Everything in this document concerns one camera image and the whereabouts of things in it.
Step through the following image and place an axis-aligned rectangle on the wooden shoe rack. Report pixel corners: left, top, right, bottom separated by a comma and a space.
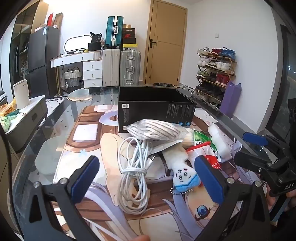
195, 46, 237, 109

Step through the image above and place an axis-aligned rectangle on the oval mirror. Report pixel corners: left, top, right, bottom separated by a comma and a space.
64, 35, 93, 52

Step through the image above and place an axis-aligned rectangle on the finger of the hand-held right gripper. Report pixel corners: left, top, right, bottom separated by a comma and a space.
242, 132, 281, 160
233, 148, 275, 176

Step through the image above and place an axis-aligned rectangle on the dark glass window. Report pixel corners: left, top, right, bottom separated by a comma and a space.
266, 23, 296, 139

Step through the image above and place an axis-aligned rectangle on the dark glass wardrobe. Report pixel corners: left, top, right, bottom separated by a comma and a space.
9, 0, 49, 98

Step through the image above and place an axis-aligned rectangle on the pile of loose shoes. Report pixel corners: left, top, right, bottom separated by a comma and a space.
179, 83, 197, 93

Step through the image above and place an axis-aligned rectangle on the white desk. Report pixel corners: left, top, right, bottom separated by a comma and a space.
50, 51, 102, 68

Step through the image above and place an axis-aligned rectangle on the black bag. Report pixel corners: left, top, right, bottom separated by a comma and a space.
88, 31, 103, 52

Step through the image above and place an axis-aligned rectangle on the grey and white woven basket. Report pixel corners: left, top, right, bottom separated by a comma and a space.
63, 66, 83, 87

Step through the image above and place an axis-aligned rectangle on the black fridge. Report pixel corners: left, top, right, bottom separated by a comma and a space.
28, 25, 61, 98

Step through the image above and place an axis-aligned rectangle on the green plastic bag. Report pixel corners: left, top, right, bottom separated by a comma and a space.
0, 115, 13, 133

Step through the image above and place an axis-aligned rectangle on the red and white packet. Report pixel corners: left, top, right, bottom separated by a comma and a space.
186, 141, 222, 171

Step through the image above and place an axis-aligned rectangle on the flat brown cardboard carton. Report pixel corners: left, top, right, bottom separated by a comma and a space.
54, 13, 63, 29

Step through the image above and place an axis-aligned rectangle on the group of shoes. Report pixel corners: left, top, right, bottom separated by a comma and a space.
196, 46, 236, 107

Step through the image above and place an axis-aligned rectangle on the tan wooden door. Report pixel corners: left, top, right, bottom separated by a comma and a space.
143, 0, 188, 85

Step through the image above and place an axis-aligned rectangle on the white electric kettle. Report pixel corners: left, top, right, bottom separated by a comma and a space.
13, 79, 30, 109

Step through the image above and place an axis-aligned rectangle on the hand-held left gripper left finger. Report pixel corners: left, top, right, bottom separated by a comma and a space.
29, 155, 102, 241

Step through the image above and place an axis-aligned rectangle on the teal suitcase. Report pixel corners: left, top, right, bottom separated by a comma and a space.
106, 16, 124, 49

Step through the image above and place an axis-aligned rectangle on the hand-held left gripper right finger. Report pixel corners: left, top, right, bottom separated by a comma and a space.
194, 155, 272, 241

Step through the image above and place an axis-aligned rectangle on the white cotton pad pack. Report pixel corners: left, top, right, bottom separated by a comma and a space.
207, 123, 235, 157

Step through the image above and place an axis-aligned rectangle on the black cardboard box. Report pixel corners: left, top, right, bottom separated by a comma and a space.
117, 86, 197, 133

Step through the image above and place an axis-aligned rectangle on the white plush toy keychain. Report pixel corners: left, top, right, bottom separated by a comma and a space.
162, 146, 201, 197

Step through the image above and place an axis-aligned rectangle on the person's right hand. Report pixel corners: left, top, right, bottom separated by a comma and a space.
265, 183, 296, 212

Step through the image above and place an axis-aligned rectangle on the white suitcase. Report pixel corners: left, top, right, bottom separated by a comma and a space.
102, 48, 121, 87

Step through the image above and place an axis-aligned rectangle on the printed cartoon table mat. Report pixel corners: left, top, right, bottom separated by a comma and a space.
53, 102, 262, 241

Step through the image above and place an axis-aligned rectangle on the yellow snack bag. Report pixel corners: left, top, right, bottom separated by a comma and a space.
0, 100, 18, 116

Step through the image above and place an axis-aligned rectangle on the beige bundle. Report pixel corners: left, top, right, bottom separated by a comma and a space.
181, 132, 195, 149

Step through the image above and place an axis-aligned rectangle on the green and white packet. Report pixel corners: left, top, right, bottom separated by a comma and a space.
193, 130, 216, 151

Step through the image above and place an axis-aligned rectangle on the silver suitcase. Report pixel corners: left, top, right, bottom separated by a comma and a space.
120, 50, 141, 86

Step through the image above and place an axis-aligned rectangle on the grey side cabinet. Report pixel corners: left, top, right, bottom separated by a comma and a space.
0, 95, 48, 153

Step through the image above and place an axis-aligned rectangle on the white coiled cable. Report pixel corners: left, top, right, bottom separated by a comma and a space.
116, 137, 160, 212

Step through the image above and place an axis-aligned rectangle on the white drawer unit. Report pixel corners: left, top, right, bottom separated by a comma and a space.
83, 61, 103, 88

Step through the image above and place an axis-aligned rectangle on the purple bag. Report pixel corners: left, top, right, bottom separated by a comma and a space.
219, 81, 241, 118

